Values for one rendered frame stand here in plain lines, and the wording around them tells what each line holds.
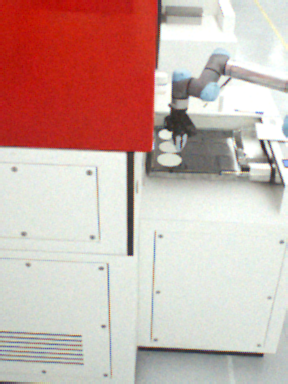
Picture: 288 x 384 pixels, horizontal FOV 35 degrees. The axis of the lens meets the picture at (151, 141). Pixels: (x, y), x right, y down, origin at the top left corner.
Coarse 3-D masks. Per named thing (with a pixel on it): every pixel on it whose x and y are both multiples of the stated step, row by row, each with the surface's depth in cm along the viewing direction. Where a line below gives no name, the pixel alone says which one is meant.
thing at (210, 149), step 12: (156, 132) 212; (204, 132) 214; (216, 132) 214; (228, 132) 214; (156, 144) 203; (192, 144) 204; (204, 144) 204; (216, 144) 204; (228, 144) 204; (156, 156) 194; (180, 156) 195; (192, 156) 195; (204, 156) 195; (216, 156) 196; (228, 156) 196; (180, 168) 187; (192, 168) 187; (204, 168) 187; (216, 168) 187; (228, 168) 187
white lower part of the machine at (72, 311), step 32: (0, 256) 157; (32, 256) 156; (64, 256) 155; (96, 256) 155; (128, 256) 154; (0, 288) 164; (32, 288) 163; (64, 288) 163; (96, 288) 162; (128, 288) 162; (0, 320) 173; (32, 320) 172; (64, 320) 171; (96, 320) 170; (128, 320) 170; (0, 352) 182; (32, 352) 183; (64, 352) 181; (96, 352) 180; (128, 352) 179
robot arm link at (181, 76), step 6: (174, 72) 179; (180, 72) 178; (186, 72) 179; (174, 78) 179; (180, 78) 178; (186, 78) 178; (174, 84) 181; (180, 84) 179; (186, 84) 178; (174, 90) 182; (180, 90) 180; (174, 96) 183; (180, 96) 182; (186, 96) 183
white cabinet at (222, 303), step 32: (160, 224) 172; (192, 224) 172; (224, 224) 171; (256, 224) 171; (160, 256) 180; (192, 256) 179; (224, 256) 179; (256, 256) 178; (160, 288) 189; (192, 288) 188; (224, 288) 187; (256, 288) 187; (160, 320) 199; (192, 320) 198; (224, 320) 197; (256, 320) 196; (192, 352) 213; (224, 352) 212; (256, 352) 211
